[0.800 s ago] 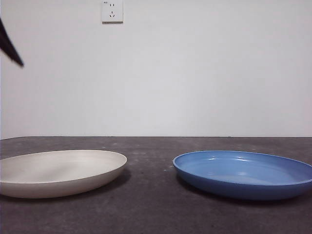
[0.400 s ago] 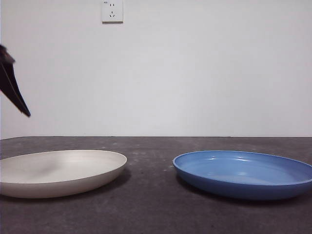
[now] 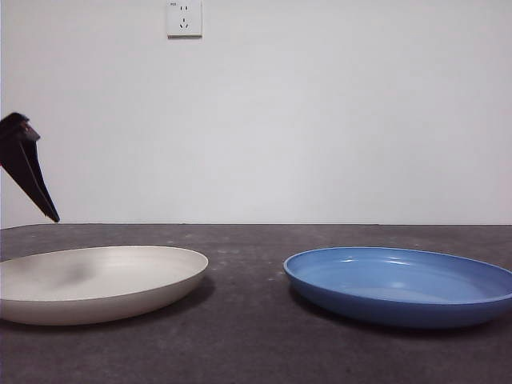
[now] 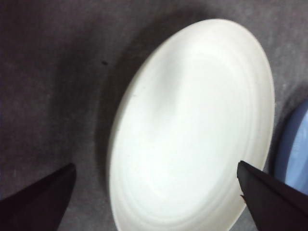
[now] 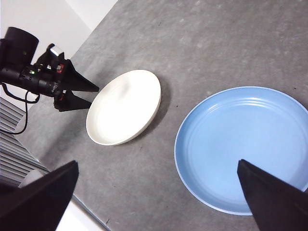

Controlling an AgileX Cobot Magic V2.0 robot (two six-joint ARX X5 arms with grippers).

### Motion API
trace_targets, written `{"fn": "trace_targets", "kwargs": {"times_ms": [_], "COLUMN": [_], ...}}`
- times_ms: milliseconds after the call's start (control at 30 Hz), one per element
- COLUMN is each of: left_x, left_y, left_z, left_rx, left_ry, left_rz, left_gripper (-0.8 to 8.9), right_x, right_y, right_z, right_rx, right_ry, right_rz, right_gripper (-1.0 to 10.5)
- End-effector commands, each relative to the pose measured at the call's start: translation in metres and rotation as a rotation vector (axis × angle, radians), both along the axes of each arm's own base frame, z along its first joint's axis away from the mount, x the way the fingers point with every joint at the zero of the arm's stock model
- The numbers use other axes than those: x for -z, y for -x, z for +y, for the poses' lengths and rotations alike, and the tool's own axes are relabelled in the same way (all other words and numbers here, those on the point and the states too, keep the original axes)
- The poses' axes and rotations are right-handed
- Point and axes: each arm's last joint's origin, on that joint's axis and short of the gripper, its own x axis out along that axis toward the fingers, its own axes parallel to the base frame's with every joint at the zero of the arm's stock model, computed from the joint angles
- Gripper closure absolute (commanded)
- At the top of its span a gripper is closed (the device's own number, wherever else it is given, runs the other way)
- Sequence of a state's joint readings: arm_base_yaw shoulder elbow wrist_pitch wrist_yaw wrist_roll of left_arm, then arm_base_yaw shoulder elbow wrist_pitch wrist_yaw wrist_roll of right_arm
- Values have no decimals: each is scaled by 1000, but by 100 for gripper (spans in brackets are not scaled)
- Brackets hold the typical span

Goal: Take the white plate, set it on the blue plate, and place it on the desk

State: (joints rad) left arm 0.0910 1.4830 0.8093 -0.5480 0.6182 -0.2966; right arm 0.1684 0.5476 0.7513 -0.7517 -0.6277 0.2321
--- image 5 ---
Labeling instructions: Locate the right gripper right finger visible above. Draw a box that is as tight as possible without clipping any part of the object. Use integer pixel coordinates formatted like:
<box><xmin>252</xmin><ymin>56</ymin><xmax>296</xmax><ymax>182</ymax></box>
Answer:
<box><xmin>237</xmin><ymin>159</ymin><xmax>308</xmax><ymax>231</ymax></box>

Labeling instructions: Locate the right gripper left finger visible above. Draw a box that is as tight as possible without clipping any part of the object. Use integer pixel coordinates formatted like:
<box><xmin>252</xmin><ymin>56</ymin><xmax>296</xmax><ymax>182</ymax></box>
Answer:
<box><xmin>0</xmin><ymin>160</ymin><xmax>79</xmax><ymax>231</ymax></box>

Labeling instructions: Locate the pale grey left camera box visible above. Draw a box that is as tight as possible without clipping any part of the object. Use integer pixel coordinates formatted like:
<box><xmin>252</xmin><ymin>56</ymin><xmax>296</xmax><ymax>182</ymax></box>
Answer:
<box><xmin>49</xmin><ymin>44</ymin><xmax>61</xmax><ymax>56</ymax></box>

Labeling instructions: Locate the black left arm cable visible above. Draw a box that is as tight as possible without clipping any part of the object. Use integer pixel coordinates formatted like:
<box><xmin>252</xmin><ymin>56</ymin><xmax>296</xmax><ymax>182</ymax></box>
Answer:
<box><xmin>0</xmin><ymin>81</ymin><xmax>41</xmax><ymax>135</ymax></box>

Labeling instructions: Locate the pale grey rounded object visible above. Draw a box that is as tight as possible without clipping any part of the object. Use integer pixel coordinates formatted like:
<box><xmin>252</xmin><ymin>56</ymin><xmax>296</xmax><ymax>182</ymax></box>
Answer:
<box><xmin>18</xmin><ymin>169</ymin><xmax>48</xmax><ymax>190</ymax></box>

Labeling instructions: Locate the blue round plate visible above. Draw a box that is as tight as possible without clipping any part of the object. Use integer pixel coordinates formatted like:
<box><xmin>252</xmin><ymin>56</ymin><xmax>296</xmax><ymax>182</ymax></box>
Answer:
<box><xmin>174</xmin><ymin>86</ymin><xmax>308</xmax><ymax>216</ymax></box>

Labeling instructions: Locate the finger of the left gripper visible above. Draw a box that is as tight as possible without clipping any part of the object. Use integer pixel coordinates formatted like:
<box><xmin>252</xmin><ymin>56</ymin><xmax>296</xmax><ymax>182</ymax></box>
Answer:
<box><xmin>63</xmin><ymin>59</ymin><xmax>100</xmax><ymax>92</ymax></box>
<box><xmin>53</xmin><ymin>92</ymin><xmax>92</xmax><ymax>112</ymax></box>

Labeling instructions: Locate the white round plate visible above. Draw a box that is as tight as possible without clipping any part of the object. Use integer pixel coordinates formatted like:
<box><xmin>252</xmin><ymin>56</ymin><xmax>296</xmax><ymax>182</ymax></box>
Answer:
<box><xmin>86</xmin><ymin>69</ymin><xmax>162</xmax><ymax>146</ymax></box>

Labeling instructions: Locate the white slatted blind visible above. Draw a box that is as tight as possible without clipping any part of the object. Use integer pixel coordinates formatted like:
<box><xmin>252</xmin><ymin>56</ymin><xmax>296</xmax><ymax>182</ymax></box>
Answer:
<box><xmin>0</xmin><ymin>96</ymin><xmax>50</xmax><ymax>185</ymax></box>

